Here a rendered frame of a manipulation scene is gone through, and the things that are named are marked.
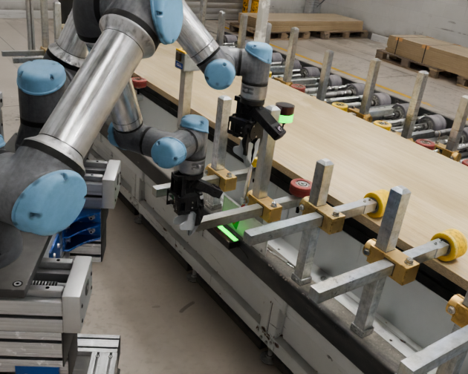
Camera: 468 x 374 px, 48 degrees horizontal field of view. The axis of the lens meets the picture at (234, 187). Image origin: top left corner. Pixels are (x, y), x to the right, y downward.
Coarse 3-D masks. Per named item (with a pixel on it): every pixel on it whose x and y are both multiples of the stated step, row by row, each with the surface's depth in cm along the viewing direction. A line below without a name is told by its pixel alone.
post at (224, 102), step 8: (224, 96) 177; (224, 104) 177; (216, 112) 181; (224, 112) 178; (216, 120) 181; (224, 120) 180; (216, 128) 182; (224, 128) 181; (216, 136) 183; (224, 136) 183; (216, 144) 184; (224, 144) 184; (216, 152) 185; (224, 152) 186; (216, 160) 186; (224, 160) 188; (216, 168) 187; (208, 200) 195; (216, 200) 194
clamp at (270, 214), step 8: (248, 192) 173; (256, 200) 169; (264, 200) 168; (272, 200) 169; (264, 208) 166; (272, 208) 164; (280, 208) 166; (264, 216) 166; (272, 216) 165; (280, 216) 168
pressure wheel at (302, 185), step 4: (292, 180) 176; (296, 180) 176; (300, 180) 177; (304, 180) 177; (308, 180) 177; (292, 184) 173; (296, 184) 173; (300, 184) 174; (304, 184) 174; (308, 184) 175; (292, 188) 173; (296, 188) 172; (300, 188) 171; (304, 188) 171; (308, 188) 172; (292, 192) 174; (296, 192) 172; (300, 192) 172; (304, 192) 172; (308, 192) 172; (296, 196) 173; (300, 196) 172; (304, 196) 172; (296, 208) 178; (296, 212) 179
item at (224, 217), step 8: (280, 200) 172; (288, 200) 172; (296, 200) 174; (240, 208) 164; (248, 208) 165; (256, 208) 165; (288, 208) 174; (208, 216) 157; (216, 216) 158; (224, 216) 158; (232, 216) 160; (240, 216) 162; (248, 216) 164; (256, 216) 166; (200, 224) 154; (208, 224) 156; (216, 224) 158; (224, 224) 160
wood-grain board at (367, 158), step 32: (160, 64) 298; (192, 96) 249; (288, 96) 268; (288, 128) 224; (320, 128) 229; (352, 128) 233; (288, 160) 192; (352, 160) 200; (384, 160) 203; (416, 160) 207; (448, 160) 211; (352, 192) 174; (416, 192) 180; (448, 192) 183; (416, 224) 159; (448, 224) 161
